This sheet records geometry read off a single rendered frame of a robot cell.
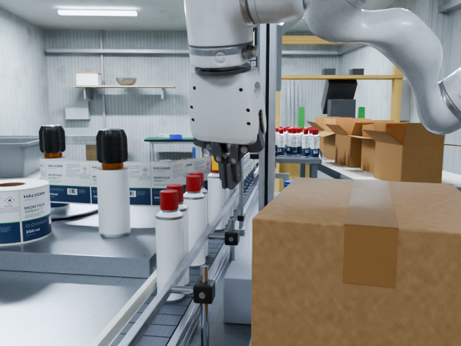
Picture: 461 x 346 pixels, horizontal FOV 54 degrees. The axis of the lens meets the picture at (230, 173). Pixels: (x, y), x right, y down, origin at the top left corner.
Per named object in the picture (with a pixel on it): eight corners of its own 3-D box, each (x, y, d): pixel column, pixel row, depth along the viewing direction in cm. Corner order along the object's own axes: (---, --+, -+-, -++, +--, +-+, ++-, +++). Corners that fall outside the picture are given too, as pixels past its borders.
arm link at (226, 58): (265, 37, 60) (266, 60, 62) (206, 38, 64) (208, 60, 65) (241, 48, 53) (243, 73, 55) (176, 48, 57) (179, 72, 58)
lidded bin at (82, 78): (102, 86, 903) (101, 73, 900) (98, 85, 868) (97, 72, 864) (80, 86, 900) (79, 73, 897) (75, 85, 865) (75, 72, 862)
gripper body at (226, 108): (268, 54, 61) (271, 133, 65) (200, 53, 65) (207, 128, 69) (247, 65, 54) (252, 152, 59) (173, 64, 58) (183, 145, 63)
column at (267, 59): (258, 241, 139) (261, 14, 130) (274, 242, 138) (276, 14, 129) (258, 246, 135) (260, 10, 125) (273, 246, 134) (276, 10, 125)
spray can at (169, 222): (161, 291, 88) (159, 187, 86) (187, 293, 88) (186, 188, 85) (153, 303, 83) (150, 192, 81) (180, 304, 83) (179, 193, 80)
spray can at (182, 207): (167, 279, 95) (165, 182, 92) (191, 280, 94) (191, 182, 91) (160, 289, 90) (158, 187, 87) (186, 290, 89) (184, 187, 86)
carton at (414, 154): (355, 176, 306) (357, 121, 301) (424, 175, 314) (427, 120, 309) (385, 187, 265) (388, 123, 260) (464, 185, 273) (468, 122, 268)
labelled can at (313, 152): (317, 158, 328) (318, 130, 325) (310, 158, 329) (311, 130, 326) (317, 157, 333) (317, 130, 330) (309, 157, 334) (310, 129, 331)
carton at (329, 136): (308, 156, 435) (309, 117, 430) (352, 156, 442) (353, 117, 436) (324, 162, 390) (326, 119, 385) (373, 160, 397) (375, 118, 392)
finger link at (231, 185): (254, 141, 64) (256, 183, 67) (233, 139, 66) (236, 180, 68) (245, 148, 62) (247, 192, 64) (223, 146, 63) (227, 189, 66)
